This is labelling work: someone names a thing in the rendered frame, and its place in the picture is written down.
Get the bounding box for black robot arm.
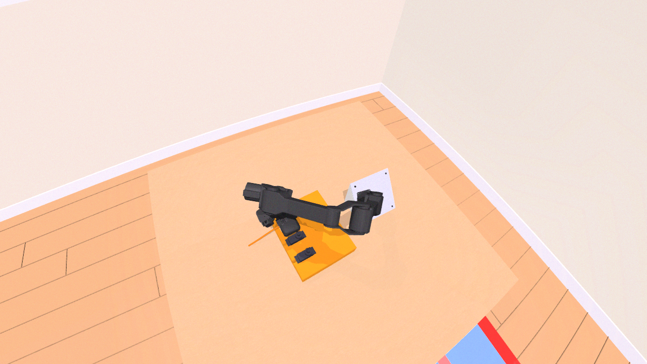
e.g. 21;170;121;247
243;182;384;236

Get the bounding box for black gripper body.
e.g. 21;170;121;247
278;212;300;237

